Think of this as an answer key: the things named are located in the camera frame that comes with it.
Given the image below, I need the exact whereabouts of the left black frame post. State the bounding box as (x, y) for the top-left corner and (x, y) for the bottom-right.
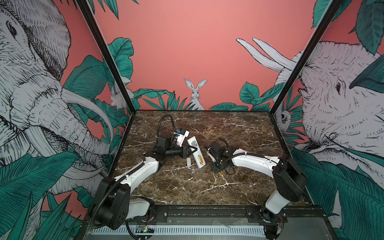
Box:
(76, 0), (136, 114)

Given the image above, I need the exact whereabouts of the right black frame post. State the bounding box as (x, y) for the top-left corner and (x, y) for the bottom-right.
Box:
(269, 0), (343, 115)

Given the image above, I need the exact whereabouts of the black frame post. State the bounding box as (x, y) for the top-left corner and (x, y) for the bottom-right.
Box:
(76, 0), (136, 114)
(269, 0), (343, 115)

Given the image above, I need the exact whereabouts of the left black corrugated cable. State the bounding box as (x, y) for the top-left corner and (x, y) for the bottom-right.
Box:
(155, 114), (178, 139)

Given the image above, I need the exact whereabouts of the white remote control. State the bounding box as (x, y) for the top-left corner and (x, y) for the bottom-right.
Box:
(187, 137), (206, 169)

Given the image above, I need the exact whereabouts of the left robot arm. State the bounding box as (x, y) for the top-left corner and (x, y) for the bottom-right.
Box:
(89, 133), (198, 230)

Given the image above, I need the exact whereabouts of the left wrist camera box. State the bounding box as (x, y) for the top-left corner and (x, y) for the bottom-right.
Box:
(174, 129), (190, 147)

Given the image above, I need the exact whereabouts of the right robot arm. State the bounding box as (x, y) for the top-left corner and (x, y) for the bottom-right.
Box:
(205, 142), (308, 217)

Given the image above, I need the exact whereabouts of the white slotted cable duct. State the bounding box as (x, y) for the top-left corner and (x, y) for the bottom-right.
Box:
(91, 224), (266, 237)

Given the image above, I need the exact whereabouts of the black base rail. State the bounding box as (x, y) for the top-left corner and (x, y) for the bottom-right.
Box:
(127, 205), (326, 225)

